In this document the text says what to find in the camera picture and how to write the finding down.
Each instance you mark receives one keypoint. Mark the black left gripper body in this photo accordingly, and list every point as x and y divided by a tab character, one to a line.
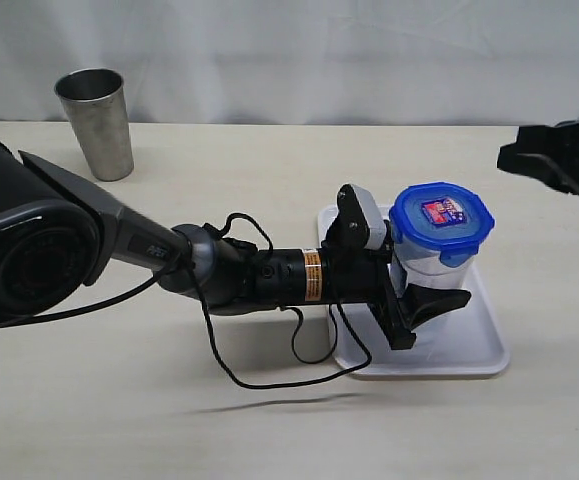
361	276

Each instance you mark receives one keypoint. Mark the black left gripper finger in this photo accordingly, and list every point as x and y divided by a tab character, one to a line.
421	304

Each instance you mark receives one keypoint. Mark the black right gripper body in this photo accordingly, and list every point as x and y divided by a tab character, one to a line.
561	143

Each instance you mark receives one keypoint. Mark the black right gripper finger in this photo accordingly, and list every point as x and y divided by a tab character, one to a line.
513	160

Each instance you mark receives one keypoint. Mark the clear plastic tall container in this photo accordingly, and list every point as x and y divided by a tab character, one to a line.
414	264

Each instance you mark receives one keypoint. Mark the blue clip-lock lid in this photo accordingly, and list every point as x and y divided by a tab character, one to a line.
441	222

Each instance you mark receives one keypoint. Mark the stainless steel cup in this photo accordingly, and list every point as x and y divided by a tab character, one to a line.
94	103

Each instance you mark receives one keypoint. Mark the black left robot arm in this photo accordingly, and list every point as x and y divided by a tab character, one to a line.
58	232

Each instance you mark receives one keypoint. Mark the white rectangular tray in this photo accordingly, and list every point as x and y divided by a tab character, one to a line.
463	344

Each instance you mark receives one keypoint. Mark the white backdrop curtain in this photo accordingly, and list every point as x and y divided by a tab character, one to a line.
301	62

